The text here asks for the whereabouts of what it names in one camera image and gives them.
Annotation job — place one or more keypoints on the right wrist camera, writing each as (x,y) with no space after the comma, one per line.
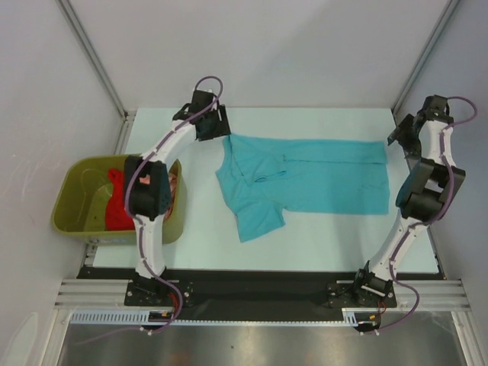
(435,107)

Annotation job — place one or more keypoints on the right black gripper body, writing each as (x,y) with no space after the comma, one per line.
(410,142)

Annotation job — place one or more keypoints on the pink t shirt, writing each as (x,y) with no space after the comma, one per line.
(173,190)

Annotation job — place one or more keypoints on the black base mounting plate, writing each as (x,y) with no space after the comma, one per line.
(260,294)

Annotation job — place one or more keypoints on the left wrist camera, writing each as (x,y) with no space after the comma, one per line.
(201,100)

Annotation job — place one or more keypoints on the right aluminium frame post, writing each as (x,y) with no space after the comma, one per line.
(440,26)

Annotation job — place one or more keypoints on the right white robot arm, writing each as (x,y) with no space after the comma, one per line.
(423,199)

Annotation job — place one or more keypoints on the left aluminium frame post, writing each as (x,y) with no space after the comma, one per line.
(87,47)

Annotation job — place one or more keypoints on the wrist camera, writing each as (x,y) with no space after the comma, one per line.
(435,107)
(201,100)

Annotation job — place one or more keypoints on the white slotted cable duct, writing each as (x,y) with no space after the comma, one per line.
(158,318)

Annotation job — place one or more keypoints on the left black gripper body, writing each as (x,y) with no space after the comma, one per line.
(216,128)

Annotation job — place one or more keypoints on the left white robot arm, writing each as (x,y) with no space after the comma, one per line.
(147,287)

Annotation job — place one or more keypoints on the turquoise t shirt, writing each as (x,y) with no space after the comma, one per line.
(261,178)

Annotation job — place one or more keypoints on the olive green plastic bin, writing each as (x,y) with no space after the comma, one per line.
(80,206)

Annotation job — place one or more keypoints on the red t shirt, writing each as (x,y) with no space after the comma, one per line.
(116,217)

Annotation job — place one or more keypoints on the aluminium frame post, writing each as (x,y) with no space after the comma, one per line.
(87,47)
(440,26)

